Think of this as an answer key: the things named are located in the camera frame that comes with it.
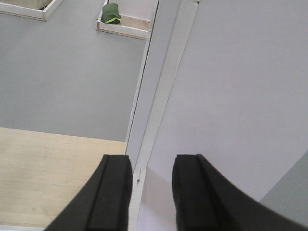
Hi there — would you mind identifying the white wall panel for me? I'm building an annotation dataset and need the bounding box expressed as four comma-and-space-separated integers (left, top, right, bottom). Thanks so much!
137, 0, 308, 231

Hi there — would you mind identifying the wooden tray with white rim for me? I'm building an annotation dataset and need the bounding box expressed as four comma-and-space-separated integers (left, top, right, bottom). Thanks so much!
0, 0, 63, 22

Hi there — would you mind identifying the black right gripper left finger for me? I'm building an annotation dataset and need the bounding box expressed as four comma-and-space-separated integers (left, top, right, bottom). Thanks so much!
46, 154, 132, 231

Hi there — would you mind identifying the green cushion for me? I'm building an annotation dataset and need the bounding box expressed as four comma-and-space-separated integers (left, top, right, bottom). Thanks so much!
101, 3, 121, 25

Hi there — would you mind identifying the white support brace post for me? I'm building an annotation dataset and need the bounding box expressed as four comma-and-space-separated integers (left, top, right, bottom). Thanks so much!
125, 0, 199, 231

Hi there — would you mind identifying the light wooden platform base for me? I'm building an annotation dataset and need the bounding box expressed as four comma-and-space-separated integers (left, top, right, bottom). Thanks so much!
0, 128, 126, 231

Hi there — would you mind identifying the white outer door frame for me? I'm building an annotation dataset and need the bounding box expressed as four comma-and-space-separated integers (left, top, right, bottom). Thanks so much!
126, 0, 180, 167

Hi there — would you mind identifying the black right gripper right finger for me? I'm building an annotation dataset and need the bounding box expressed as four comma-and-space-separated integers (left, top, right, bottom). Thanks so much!
172, 154, 307, 231

